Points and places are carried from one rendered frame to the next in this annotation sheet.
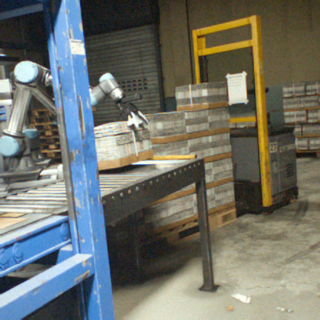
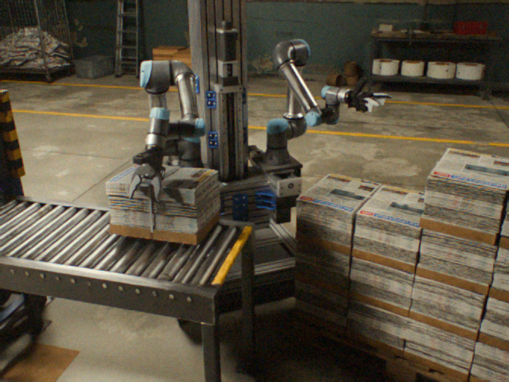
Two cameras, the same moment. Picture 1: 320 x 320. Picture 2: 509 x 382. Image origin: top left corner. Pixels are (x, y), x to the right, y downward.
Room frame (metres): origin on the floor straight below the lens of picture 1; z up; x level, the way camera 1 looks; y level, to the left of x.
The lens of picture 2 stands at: (2.54, -1.64, 1.81)
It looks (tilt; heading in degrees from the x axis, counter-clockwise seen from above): 24 degrees down; 77
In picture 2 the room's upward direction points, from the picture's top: 1 degrees counter-clockwise
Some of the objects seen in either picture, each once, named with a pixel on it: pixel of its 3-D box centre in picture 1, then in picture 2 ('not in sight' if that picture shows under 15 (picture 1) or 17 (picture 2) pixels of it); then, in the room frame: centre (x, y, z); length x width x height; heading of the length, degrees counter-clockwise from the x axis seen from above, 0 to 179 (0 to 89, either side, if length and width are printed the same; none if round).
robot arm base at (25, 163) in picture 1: (21, 162); (190, 164); (2.75, 0.83, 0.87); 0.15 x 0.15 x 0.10
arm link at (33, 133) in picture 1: (30, 138); (278, 132); (3.25, 0.90, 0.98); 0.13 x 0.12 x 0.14; 33
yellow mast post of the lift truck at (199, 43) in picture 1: (205, 116); not in sight; (4.78, -0.50, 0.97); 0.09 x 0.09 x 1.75; 45
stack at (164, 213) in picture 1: (152, 193); (420, 289); (3.73, 0.09, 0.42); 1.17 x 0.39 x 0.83; 135
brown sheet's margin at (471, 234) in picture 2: (158, 138); (465, 212); (3.83, 0.00, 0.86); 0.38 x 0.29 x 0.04; 46
